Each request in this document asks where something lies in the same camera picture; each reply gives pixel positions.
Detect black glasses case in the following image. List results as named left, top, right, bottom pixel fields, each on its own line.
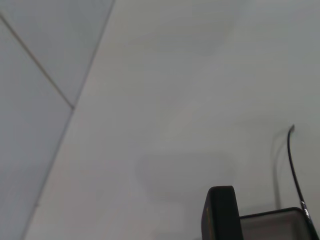
left=201, top=185, right=320, bottom=240

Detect black glasses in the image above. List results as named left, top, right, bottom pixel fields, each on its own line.
left=286, top=124, right=320, bottom=240

